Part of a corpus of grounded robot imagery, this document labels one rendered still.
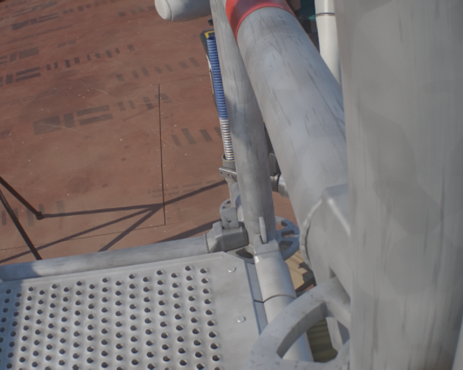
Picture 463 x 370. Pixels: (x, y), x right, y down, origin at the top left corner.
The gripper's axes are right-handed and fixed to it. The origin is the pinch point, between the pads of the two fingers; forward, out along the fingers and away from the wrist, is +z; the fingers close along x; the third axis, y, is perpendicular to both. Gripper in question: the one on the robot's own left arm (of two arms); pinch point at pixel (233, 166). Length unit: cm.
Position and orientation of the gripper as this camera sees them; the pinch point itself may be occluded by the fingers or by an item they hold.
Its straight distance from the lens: 195.6
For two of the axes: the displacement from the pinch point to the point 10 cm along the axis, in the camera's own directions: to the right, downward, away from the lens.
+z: -8.1, -2.2, 5.5
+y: 1.3, 8.4, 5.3
